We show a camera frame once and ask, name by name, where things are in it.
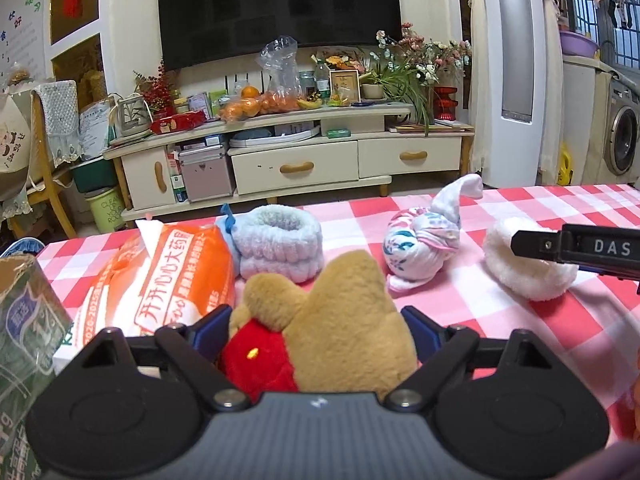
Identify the orange white tissue pack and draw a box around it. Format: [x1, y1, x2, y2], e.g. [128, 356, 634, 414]
[53, 220, 238, 374]

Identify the green milk cardboard box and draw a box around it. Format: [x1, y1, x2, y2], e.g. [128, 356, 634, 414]
[0, 255, 72, 479]

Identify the white floral rolled sock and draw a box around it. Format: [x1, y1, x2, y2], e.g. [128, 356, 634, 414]
[383, 174, 484, 295]

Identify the brown bear plush red shirt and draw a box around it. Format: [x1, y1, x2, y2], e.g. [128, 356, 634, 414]
[218, 250, 419, 401]

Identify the green potted plant with flowers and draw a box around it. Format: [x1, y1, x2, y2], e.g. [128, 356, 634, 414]
[359, 23, 472, 130]

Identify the wall poster with blue strips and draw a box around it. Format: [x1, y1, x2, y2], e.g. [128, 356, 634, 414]
[1, 0, 46, 88]

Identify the white standing air conditioner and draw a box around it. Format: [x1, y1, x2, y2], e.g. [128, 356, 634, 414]
[472, 0, 547, 188]

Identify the green trash bin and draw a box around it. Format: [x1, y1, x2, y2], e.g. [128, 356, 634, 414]
[85, 188, 125, 233]

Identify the clear plastic bag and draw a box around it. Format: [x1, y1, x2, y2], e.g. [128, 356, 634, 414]
[257, 36, 302, 98]

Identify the white fluffy headband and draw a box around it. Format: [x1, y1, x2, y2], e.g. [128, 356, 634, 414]
[483, 217, 578, 301]

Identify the canvas tote bag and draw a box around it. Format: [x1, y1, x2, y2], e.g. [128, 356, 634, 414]
[0, 91, 32, 202]

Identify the grey storage box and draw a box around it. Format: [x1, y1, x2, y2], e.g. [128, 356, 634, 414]
[179, 145, 235, 203]

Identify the silver washing machine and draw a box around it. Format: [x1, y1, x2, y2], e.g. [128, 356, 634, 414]
[603, 77, 639, 183]

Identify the cream tv cabinet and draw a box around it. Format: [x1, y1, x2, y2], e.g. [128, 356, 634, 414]
[104, 103, 474, 221]

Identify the wooden picture frame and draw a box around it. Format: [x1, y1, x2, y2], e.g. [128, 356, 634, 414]
[330, 70, 360, 106]

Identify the red berry bouquet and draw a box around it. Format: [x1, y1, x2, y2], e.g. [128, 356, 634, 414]
[134, 62, 179, 117]

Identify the red snack box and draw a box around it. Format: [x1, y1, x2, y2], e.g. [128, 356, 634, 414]
[151, 110, 206, 134]

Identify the blue fluffy headband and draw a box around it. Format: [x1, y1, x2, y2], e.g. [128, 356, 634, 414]
[215, 204, 324, 284]

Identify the purple plastic basin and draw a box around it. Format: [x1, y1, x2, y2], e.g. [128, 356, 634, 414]
[560, 30, 599, 58]

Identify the black flat television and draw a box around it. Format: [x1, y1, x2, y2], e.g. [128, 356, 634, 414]
[158, 0, 401, 70]

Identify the pile of oranges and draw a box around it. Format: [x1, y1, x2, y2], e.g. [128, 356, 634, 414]
[220, 86, 299, 122]

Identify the red lantern ornament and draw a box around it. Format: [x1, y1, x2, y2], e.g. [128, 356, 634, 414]
[433, 86, 458, 122]

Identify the wire basket bag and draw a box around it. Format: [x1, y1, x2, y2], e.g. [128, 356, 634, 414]
[112, 92, 152, 138]

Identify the wooden dining chair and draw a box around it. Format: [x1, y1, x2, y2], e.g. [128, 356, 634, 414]
[1, 80, 82, 238]

